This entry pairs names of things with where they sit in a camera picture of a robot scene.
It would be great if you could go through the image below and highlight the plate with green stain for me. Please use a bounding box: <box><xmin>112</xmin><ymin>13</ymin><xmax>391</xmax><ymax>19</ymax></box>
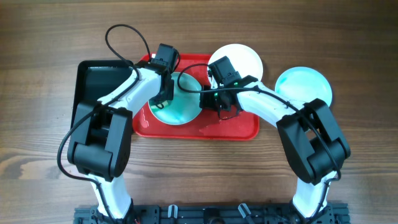
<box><xmin>274</xmin><ymin>67</ymin><xmax>333</xmax><ymax>106</ymax></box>
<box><xmin>149</xmin><ymin>72</ymin><xmax>201</xmax><ymax>126</ymax></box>

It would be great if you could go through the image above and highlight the white plate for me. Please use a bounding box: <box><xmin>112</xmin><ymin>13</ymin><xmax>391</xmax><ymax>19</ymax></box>
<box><xmin>208</xmin><ymin>44</ymin><xmax>264</xmax><ymax>89</ymax></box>

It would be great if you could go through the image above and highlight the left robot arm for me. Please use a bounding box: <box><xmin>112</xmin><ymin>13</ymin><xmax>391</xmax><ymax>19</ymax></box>
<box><xmin>59</xmin><ymin>58</ymin><xmax>180</xmax><ymax>223</ymax></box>

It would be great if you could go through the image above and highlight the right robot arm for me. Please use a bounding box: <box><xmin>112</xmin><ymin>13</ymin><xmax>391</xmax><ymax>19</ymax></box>
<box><xmin>200</xmin><ymin>76</ymin><xmax>351</xmax><ymax>222</ymax></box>

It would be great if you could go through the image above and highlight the red tray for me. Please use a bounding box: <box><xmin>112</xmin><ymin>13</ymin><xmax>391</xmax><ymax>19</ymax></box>
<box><xmin>132</xmin><ymin>53</ymin><xmax>261</xmax><ymax>141</ymax></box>

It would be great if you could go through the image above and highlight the black tray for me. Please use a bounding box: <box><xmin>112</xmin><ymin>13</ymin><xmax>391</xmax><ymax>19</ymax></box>
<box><xmin>71</xmin><ymin>60</ymin><xmax>132</xmax><ymax>126</ymax></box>

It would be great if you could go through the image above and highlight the black mounting rail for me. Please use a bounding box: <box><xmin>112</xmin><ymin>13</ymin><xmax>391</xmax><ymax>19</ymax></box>
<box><xmin>73</xmin><ymin>203</ymin><xmax>351</xmax><ymax>224</ymax></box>

